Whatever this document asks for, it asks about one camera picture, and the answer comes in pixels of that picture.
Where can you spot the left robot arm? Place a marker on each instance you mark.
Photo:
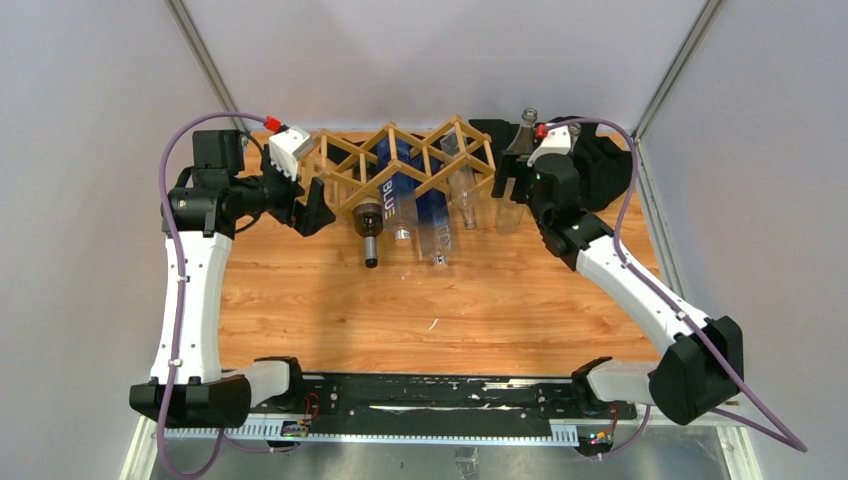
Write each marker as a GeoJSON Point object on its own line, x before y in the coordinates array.
{"type": "Point", "coordinates": [188, 387]}

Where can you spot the black cloth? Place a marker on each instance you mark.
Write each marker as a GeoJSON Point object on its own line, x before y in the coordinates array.
{"type": "Point", "coordinates": [604, 168]}

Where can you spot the wooden wine rack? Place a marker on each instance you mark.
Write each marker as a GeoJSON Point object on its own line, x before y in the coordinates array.
{"type": "Point", "coordinates": [353, 173]}

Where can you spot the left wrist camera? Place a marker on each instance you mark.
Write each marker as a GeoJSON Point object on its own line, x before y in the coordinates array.
{"type": "Point", "coordinates": [287, 148]}

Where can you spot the blue labelled bottle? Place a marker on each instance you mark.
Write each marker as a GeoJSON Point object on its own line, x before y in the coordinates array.
{"type": "Point", "coordinates": [400, 215]}

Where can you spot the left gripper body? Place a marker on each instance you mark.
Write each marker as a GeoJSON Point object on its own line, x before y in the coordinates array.
{"type": "Point", "coordinates": [278, 194]}

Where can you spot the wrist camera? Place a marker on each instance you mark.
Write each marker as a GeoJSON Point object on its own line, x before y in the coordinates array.
{"type": "Point", "coordinates": [287, 148]}
{"type": "Point", "coordinates": [551, 140]}

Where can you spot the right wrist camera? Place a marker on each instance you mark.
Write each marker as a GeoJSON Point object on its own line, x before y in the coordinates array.
{"type": "Point", "coordinates": [551, 140]}

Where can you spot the clear glass bottle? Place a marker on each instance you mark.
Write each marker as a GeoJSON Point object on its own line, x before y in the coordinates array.
{"type": "Point", "coordinates": [523, 142]}

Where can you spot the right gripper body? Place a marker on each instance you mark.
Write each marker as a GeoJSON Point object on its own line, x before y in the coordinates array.
{"type": "Point", "coordinates": [514, 165]}

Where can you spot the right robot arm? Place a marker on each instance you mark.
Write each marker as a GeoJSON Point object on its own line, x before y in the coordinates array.
{"type": "Point", "coordinates": [701, 357]}

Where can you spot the dark green wine bottle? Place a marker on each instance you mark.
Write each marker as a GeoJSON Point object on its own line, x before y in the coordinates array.
{"type": "Point", "coordinates": [369, 224]}

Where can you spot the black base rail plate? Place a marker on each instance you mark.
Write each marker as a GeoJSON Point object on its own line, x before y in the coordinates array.
{"type": "Point", "coordinates": [447, 409]}

